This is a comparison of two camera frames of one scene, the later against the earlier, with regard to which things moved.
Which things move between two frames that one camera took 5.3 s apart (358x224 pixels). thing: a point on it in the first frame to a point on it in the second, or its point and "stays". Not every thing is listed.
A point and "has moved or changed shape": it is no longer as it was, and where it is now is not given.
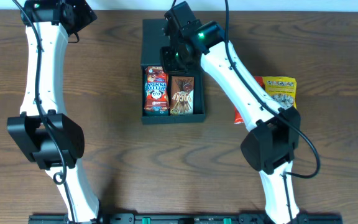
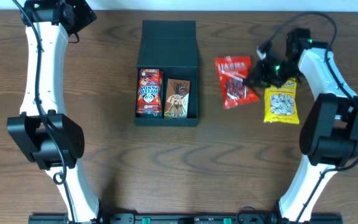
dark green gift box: [153, 39] has moved or changed shape
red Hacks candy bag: [237, 117] has moved or changed shape
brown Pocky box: [182, 95] has moved or changed shape
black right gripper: [169, 59] to [262, 72]
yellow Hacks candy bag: [283, 90] stays
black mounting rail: [184, 219] stays
